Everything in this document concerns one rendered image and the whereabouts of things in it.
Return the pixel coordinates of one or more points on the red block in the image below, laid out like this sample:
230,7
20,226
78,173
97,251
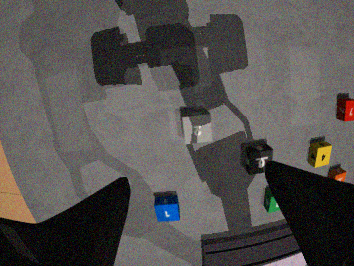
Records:
345,109

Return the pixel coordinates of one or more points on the green block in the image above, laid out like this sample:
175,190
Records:
270,203

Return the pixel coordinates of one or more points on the orange block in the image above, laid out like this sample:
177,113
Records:
337,174

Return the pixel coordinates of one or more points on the blue block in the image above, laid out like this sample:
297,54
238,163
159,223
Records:
167,209

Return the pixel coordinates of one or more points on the yellow block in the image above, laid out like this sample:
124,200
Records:
319,154

